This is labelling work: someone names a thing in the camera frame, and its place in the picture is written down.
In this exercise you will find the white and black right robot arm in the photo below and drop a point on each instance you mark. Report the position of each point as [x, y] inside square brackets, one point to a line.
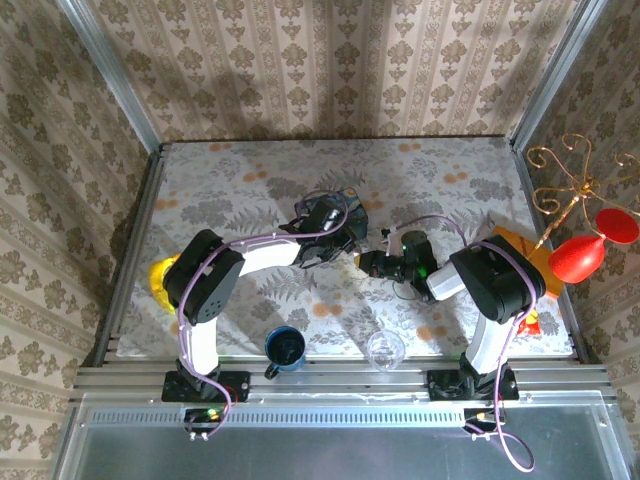
[485, 340]

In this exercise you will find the round red ornament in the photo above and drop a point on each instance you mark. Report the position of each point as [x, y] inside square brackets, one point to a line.
[617, 226]

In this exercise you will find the aluminium front rail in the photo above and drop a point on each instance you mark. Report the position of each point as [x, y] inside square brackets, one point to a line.
[340, 382]

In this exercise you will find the aluminium side rail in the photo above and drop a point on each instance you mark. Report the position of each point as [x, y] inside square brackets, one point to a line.
[535, 190]
[137, 225]

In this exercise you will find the clear plastic cup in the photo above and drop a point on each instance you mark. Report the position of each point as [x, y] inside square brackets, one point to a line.
[385, 350]

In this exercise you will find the dark blue mug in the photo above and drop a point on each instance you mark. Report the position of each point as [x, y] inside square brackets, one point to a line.
[286, 347]

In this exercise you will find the pear-shaped red ornament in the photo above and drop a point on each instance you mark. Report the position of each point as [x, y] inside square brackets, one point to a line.
[575, 260]

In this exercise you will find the yellow toy banana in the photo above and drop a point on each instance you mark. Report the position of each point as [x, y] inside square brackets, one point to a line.
[157, 277]

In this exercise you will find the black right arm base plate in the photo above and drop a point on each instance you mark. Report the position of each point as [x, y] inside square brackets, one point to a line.
[445, 386]

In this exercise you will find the red snack packet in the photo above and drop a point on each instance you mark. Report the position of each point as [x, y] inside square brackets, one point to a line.
[530, 324]

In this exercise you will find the grey metal sheet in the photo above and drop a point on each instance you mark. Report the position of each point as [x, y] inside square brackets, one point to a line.
[325, 452]

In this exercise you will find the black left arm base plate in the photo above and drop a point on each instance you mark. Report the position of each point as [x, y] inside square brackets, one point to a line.
[235, 385]

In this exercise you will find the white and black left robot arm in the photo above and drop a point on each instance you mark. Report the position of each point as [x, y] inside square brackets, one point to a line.
[200, 345]

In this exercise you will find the floral table mat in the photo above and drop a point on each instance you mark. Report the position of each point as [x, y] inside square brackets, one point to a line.
[350, 310]

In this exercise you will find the orange wooden block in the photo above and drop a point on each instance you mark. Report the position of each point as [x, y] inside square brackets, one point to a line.
[545, 280]

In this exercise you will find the aluminium frame post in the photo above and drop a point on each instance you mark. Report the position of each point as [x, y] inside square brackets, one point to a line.
[112, 75]
[555, 75]

